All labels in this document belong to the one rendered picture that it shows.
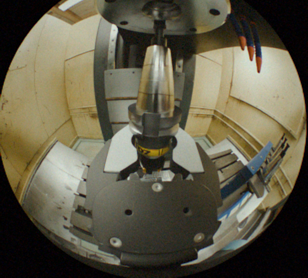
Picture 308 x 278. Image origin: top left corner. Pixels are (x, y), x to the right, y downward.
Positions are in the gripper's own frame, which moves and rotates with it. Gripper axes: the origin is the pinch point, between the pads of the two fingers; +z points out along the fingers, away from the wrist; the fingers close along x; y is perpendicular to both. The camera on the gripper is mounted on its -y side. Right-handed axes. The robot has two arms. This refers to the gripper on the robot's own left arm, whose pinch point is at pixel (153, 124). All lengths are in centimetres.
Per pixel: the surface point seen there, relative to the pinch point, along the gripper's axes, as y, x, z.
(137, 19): -15.8, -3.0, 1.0
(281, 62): -57, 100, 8
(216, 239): 55, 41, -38
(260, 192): 7.5, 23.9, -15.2
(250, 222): 63, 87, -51
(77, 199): 39, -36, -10
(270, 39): -27.7, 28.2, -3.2
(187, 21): -15.8, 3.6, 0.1
